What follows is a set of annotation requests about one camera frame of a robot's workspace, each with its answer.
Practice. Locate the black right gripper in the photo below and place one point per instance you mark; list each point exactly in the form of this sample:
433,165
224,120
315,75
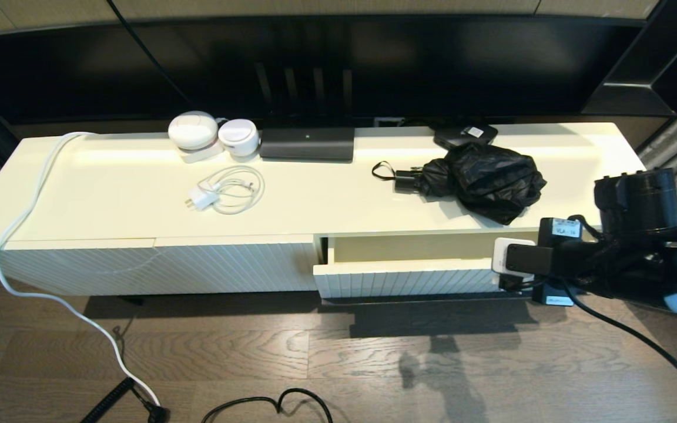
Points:
567,258

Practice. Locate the black umbrella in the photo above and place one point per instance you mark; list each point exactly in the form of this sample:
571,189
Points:
491,182

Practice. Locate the white ribbed drawer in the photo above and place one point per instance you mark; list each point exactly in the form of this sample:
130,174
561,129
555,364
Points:
403,279

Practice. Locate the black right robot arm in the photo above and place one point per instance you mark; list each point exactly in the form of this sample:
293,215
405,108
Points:
638,200

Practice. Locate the cream white TV cabinet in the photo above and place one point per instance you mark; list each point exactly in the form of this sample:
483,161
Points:
374,200

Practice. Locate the black set-top box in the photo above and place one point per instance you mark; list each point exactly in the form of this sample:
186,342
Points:
462,134

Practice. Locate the black shelf unit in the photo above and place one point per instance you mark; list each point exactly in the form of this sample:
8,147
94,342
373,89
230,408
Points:
667,70

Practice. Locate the black television screen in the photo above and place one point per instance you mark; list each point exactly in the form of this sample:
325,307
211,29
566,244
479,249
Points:
462,64

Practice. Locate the black router with antennas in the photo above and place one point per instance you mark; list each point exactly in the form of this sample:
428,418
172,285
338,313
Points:
306,144

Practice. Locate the white ribbed cabinet door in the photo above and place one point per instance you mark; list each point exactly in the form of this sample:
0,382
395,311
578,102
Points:
80,264
238,264

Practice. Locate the small white round device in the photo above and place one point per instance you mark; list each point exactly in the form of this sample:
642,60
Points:
238,138

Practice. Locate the white flat device base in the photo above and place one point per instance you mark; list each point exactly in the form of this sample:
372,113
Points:
200,155

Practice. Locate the large white round device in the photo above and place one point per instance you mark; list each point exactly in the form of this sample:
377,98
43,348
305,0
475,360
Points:
193,129

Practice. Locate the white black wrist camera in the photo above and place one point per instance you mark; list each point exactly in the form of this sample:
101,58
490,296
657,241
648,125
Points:
518,258

